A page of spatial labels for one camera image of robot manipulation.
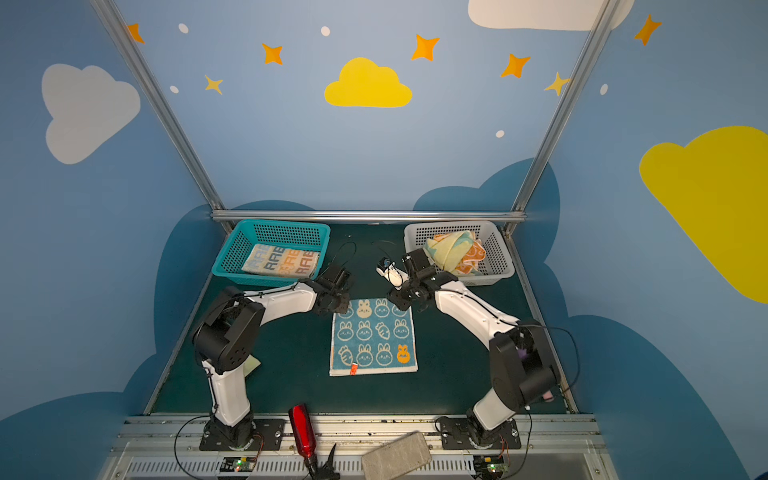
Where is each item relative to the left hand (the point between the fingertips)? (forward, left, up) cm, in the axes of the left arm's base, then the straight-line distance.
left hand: (344, 303), depth 99 cm
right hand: (-1, -18, +12) cm, 22 cm away
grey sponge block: (-43, -18, +3) cm, 47 cm away
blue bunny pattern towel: (-12, -10, 0) cm, 16 cm away
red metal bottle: (-38, +6, +2) cm, 38 cm away
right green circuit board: (-44, -40, -1) cm, 60 cm away
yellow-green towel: (+18, -37, +8) cm, 41 cm away
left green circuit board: (-45, +21, -1) cm, 49 cm away
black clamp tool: (-46, 0, +1) cm, 46 cm away
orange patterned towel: (+17, -46, +6) cm, 49 cm away
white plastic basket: (+14, -54, +5) cm, 56 cm away
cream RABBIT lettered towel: (+16, +25, +2) cm, 30 cm away
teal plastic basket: (+26, +19, +5) cm, 33 cm away
